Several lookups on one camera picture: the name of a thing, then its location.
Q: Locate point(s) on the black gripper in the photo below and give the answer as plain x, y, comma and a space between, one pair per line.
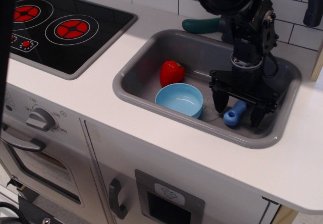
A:
244, 82

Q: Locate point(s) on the blue handled grey spoon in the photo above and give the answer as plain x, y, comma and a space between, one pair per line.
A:
232, 116

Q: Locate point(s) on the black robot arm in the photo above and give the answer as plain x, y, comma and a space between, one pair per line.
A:
249, 27

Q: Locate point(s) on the light blue bowl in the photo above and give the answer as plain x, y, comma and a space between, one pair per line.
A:
181, 97

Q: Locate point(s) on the grey toy sink basin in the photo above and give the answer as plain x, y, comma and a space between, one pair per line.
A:
138, 83

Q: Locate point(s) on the red toy strawberry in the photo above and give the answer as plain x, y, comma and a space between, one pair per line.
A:
171, 72

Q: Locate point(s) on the dark green toy cucumber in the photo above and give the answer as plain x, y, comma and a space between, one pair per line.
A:
201, 26

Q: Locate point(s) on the dark grey toy faucet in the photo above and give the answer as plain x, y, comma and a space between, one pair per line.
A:
313, 4

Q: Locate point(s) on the grey dispenser panel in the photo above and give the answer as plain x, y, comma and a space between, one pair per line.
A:
164, 203

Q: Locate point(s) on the black toy stove top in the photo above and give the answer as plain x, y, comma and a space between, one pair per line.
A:
65, 37

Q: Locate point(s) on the toy oven door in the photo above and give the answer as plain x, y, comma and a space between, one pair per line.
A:
60, 173

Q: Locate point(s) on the grey oven knob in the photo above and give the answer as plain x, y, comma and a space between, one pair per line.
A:
40, 120

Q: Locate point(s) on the grey cabinet door handle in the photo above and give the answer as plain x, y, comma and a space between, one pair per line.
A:
118, 210

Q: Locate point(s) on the grey oven door handle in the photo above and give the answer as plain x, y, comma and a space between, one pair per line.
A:
33, 145

